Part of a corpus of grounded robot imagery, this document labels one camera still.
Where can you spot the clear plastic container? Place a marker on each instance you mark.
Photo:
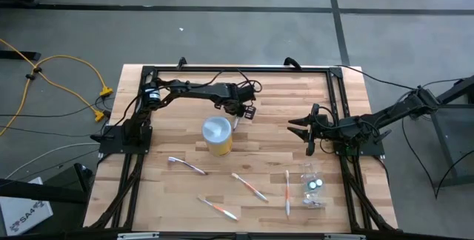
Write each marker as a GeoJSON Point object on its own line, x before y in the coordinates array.
{"type": "Point", "coordinates": [307, 169]}

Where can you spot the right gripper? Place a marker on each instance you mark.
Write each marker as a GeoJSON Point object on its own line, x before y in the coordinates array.
{"type": "Point", "coordinates": [310, 147]}

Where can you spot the black equipment stand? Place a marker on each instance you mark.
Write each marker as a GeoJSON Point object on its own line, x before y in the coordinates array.
{"type": "Point", "coordinates": [44, 192]}

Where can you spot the black aluminium table frame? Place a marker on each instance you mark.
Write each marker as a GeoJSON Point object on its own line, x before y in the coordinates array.
{"type": "Point", "coordinates": [277, 69]}

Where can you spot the orange and white toothbrush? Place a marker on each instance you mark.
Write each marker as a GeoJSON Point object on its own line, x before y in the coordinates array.
{"type": "Point", "coordinates": [250, 187]}
{"type": "Point", "coordinates": [287, 195]}
{"type": "Point", "coordinates": [218, 209]}

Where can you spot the yellow disinfecting wipes canister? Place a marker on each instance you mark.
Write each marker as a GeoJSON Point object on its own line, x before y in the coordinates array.
{"type": "Point", "coordinates": [216, 132]}

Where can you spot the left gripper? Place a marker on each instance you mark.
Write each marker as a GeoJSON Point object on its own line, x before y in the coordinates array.
{"type": "Point", "coordinates": [231, 104]}

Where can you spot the black metal desk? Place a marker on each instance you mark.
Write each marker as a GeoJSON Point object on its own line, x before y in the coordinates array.
{"type": "Point", "coordinates": [444, 142]}

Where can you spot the silver metal bracket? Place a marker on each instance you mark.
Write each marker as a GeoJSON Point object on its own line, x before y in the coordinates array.
{"type": "Point", "coordinates": [137, 236]}
{"type": "Point", "coordinates": [344, 237]}

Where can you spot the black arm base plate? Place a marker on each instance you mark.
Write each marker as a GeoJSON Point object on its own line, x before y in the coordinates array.
{"type": "Point", "coordinates": [370, 151]}
{"type": "Point", "coordinates": [111, 147]}

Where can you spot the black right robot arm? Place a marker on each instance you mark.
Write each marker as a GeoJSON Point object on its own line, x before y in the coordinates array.
{"type": "Point", "coordinates": [400, 112]}

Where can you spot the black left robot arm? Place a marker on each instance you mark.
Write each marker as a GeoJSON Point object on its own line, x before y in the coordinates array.
{"type": "Point", "coordinates": [196, 90]}

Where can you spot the black flat stand foot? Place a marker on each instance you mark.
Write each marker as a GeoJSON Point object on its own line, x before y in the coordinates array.
{"type": "Point", "coordinates": [18, 55]}

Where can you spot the small blue liquid bottle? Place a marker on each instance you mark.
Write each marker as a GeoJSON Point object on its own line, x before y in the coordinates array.
{"type": "Point", "coordinates": [319, 182]}
{"type": "Point", "coordinates": [313, 184]}

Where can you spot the white printed cardboard box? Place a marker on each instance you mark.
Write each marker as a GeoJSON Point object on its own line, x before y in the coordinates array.
{"type": "Point", "coordinates": [22, 214]}

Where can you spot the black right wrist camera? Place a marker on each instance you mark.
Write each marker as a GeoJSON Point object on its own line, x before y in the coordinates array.
{"type": "Point", "coordinates": [325, 127]}

